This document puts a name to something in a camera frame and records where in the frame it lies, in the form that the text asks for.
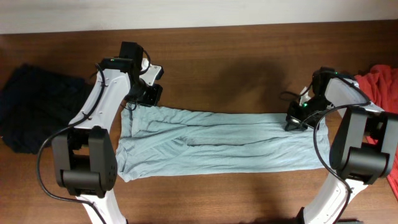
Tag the light blue t-shirt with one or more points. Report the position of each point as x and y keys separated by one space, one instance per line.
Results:
x=161 y=141

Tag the red garment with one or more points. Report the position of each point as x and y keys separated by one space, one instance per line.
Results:
x=380 y=85

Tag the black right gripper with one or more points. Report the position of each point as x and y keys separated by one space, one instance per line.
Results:
x=295 y=121

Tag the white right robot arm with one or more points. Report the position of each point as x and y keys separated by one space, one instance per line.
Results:
x=362 y=151

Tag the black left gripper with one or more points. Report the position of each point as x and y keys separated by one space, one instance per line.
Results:
x=153 y=98

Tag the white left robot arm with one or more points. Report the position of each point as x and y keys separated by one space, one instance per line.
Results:
x=85 y=161

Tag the dark navy garment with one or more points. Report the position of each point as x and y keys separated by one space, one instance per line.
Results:
x=36 y=103

